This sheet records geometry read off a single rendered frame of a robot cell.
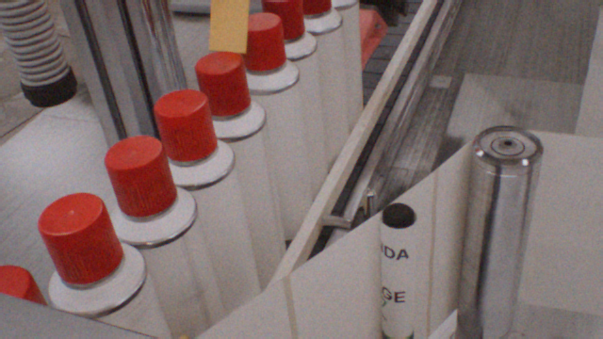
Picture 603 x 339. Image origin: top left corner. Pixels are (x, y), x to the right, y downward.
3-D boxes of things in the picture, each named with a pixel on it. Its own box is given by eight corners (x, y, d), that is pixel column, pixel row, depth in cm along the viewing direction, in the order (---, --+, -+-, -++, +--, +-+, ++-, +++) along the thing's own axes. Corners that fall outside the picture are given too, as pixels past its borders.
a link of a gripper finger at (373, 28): (365, 80, 64) (378, -9, 64) (301, 73, 67) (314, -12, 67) (380, 90, 71) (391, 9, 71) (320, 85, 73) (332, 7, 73)
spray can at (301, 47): (316, 213, 59) (295, 9, 47) (268, 201, 61) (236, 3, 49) (337, 181, 63) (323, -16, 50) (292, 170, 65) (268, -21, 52)
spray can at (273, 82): (310, 247, 56) (285, 36, 43) (254, 242, 57) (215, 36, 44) (320, 209, 60) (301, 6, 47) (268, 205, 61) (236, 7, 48)
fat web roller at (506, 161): (508, 386, 43) (548, 173, 32) (442, 369, 44) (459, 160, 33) (515, 334, 46) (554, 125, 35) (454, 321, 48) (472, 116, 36)
